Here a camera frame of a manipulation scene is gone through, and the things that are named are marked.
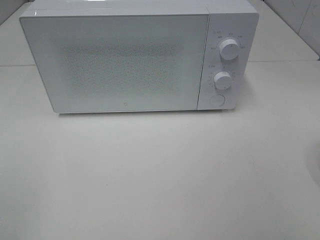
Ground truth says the white microwave door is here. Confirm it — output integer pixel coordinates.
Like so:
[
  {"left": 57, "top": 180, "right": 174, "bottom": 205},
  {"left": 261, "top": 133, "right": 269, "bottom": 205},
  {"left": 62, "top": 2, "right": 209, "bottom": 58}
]
[{"left": 20, "top": 14, "right": 209, "bottom": 114}]

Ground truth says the white microwave oven body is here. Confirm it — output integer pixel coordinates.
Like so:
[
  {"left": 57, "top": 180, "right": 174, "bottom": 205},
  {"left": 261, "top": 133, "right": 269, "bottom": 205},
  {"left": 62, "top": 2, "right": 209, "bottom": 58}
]
[{"left": 19, "top": 0, "right": 259, "bottom": 113}]

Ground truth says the upper white power knob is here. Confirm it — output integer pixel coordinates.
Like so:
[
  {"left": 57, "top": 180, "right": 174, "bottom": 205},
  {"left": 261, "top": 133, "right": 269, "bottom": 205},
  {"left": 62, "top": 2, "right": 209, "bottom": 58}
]
[{"left": 218, "top": 37, "right": 240, "bottom": 61}]

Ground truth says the lower white timer knob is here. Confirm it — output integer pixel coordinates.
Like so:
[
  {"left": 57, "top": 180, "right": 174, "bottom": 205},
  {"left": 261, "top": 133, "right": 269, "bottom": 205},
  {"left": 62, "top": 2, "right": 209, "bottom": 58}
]
[{"left": 213, "top": 71, "right": 233, "bottom": 90}]

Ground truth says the round white door button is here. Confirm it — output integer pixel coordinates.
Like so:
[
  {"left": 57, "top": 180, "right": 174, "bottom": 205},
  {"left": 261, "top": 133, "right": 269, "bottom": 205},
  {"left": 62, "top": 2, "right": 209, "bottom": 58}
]
[{"left": 209, "top": 94, "right": 226, "bottom": 109}]

